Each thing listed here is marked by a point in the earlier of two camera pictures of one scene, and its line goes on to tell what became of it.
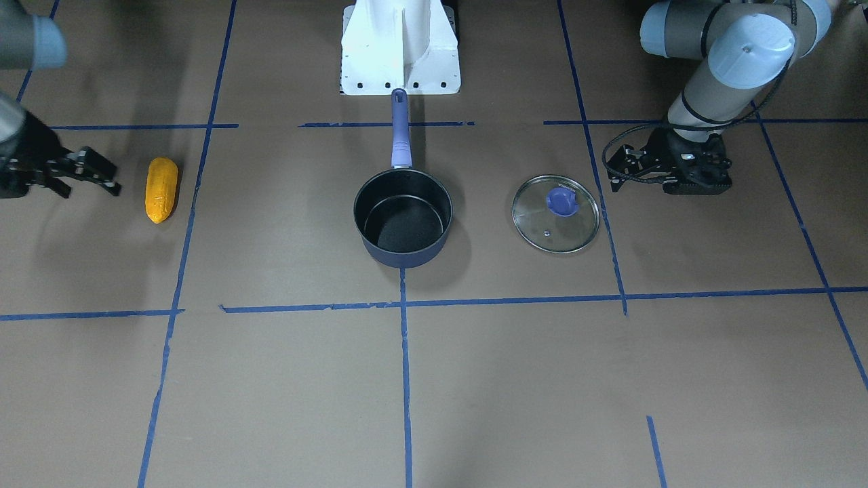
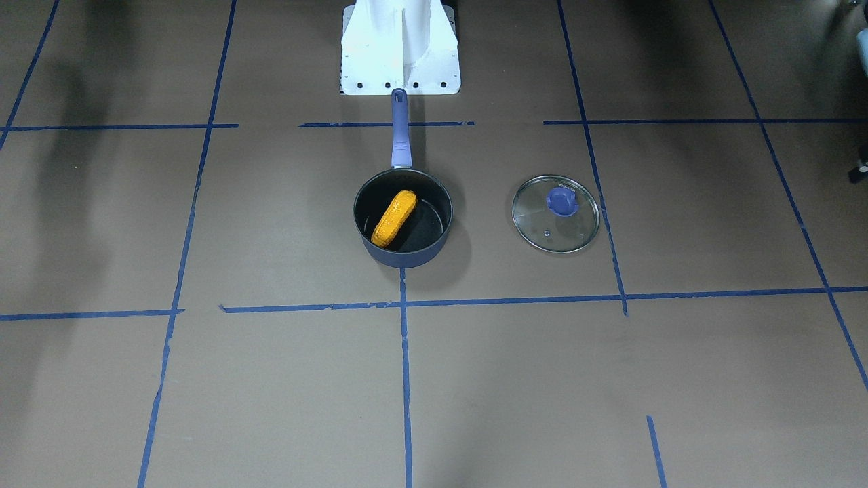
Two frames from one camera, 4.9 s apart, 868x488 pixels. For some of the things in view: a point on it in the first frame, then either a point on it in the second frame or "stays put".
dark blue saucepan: x=403 y=213 stays put
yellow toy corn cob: x=161 y=184 -> x=394 y=219
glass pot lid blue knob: x=555 y=213 stays put
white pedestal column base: x=390 y=44 stays put
